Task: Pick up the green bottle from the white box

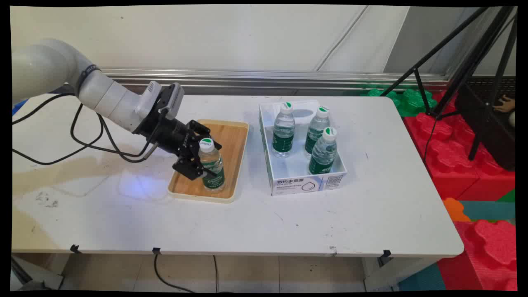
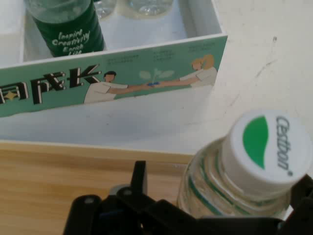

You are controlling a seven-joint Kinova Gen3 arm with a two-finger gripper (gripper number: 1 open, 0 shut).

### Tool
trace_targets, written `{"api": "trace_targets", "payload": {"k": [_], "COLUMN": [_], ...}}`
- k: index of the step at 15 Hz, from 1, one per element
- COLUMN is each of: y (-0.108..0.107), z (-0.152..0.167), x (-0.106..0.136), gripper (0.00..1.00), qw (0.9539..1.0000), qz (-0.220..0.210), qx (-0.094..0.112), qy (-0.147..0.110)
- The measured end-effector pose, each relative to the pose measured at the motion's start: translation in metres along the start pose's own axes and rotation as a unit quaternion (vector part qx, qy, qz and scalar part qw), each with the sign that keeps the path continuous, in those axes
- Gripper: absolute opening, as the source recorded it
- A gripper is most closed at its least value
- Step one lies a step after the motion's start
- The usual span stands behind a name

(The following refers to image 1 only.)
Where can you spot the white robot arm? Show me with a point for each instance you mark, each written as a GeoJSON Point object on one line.
{"type": "Point", "coordinates": [99, 97]}

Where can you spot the white table leg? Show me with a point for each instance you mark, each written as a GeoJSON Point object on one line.
{"type": "Point", "coordinates": [392, 274]}

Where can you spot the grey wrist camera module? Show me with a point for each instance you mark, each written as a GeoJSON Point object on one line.
{"type": "Point", "coordinates": [173, 97]}

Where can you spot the bystander hand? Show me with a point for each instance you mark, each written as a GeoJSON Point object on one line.
{"type": "Point", "coordinates": [504, 105]}

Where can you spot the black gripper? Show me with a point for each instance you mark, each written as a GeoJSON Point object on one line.
{"type": "Point", "coordinates": [169, 134]}

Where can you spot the black panel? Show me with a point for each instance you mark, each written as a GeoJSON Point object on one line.
{"type": "Point", "coordinates": [491, 132]}

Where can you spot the white cardboard box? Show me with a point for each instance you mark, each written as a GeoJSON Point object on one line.
{"type": "Point", "coordinates": [305, 182]}

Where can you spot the water bottle green label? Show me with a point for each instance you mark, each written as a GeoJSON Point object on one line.
{"type": "Point", "coordinates": [315, 131]}
{"type": "Point", "coordinates": [284, 136]}
{"type": "Point", "coordinates": [323, 156]}
{"type": "Point", "coordinates": [215, 163]}

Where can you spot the large red foam block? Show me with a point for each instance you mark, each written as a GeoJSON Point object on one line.
{"type": "Point", "coordinates": [453, 165]}

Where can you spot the orange foam piece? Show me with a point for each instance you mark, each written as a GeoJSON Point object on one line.
{"type": "Point", "coordinates": [454, 210]}

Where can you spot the aluminium wall rail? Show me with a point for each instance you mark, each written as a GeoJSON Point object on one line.
{"type": "Point", "coordinates": [268, 78]}

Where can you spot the wooden tray cream rim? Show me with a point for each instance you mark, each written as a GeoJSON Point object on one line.
{"type": "Point", "coordinates": [233, 152]}

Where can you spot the teal foam mat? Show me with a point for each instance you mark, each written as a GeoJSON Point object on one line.
{"type": "Point", "coordinates": [489, 210]}

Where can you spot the black tripod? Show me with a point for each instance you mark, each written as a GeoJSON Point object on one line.
{"type": "Point", "coordinates": [470, 53]}

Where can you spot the green foam block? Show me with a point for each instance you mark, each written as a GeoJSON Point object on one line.
{"type": "Point", "coordinates": [406, 102]}

